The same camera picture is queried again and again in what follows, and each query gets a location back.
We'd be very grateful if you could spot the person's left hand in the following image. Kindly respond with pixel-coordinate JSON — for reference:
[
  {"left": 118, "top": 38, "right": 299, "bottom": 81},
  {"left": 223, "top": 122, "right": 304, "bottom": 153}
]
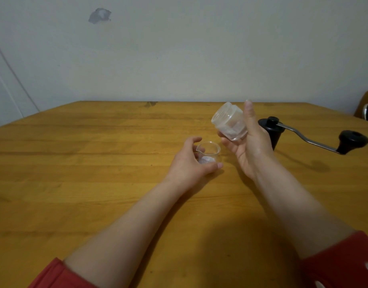
[{"left": 163, "top": 136, "right": 224, "bottom": 194}]

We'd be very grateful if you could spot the person's right hand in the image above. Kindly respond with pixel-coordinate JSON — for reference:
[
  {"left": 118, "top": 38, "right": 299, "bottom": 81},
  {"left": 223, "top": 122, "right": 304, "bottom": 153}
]
[{"left": 217, "top": 100, "right": 276, "bottom": 181}]

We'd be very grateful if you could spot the black hand grinder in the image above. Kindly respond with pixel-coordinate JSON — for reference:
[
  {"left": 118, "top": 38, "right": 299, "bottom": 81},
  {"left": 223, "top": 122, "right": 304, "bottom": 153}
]
[{"left": 258, "top": 116, "right": 368, "bottom": 156}]

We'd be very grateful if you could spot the clear plastic cup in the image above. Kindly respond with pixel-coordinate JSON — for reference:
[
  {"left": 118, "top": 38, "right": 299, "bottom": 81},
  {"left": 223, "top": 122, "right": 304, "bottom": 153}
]
[{"left": 196, "top": 141, "right": 222, "bottom": 170}]

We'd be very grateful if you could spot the clear grinder jar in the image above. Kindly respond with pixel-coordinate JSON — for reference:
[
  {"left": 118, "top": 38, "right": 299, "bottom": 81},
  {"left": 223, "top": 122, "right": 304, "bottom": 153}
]
[{"left": 211, "top": 102, "right": 248, "bottom": 142}]

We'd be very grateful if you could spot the person's left forearm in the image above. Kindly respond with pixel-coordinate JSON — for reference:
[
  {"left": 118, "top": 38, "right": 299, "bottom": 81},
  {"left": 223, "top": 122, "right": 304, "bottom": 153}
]
[{"left": 63, "top": 180, "right": 196, "bottom": 288}]

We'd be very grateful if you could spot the person's right forearm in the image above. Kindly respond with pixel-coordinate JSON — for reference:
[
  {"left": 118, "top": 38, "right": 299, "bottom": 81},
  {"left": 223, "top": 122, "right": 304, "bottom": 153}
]
[{"left": 251, "top": 156, "right": 357, "bottom": 260}]

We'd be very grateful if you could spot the wooden chair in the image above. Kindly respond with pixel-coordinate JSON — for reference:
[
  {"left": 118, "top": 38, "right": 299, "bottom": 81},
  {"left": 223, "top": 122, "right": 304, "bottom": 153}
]
[{"left": 354, "top": 89, "right": 368, "bottom": 124}]

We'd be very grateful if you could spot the red right sleeve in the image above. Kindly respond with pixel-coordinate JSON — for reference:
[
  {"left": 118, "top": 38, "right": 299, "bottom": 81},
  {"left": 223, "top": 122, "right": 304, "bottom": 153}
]
[{"left": 301, "top": 231, "right": 368, "bottom": 288}]

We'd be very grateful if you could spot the red sleeve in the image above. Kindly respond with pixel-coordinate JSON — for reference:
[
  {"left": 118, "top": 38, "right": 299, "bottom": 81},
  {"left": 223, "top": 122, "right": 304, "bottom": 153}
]
[
  {"left": 301, "top": 231, "right": 368, "bottom": 288},
  {"left": 28, "top": 257, "right": 98, "bottom": 288}
]

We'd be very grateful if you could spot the red left sleeve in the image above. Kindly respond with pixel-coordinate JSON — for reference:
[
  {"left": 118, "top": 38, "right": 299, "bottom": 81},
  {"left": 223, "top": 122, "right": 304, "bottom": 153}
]
[{"left": 28, "top": 257, "right": 98, "bottom": 288}]

